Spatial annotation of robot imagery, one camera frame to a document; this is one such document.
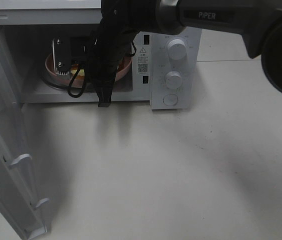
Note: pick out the white microwave oven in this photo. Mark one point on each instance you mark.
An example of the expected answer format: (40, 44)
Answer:
(160, 72)

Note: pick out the glass microwave turntable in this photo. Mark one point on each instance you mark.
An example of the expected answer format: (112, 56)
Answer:
(53, 85)

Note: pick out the round microwave door button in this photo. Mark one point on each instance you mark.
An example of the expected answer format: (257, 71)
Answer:
(170, 100)

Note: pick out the pink plate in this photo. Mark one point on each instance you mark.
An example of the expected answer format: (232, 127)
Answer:
(64, 80)

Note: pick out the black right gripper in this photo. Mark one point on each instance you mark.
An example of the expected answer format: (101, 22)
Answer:
(100, 54)

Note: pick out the white warning label sticker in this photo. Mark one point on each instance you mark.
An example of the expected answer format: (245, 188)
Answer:
(142, 60)

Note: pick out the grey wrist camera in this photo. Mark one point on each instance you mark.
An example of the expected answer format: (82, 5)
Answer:
(61, 54)

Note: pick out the sandwich with cheese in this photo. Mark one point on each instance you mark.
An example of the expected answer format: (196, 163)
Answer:
(75, 68)

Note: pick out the white microwave door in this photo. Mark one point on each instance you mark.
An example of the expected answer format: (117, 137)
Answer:
(20, 203)

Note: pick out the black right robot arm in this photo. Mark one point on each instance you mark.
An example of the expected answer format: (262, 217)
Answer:
(259, 22)

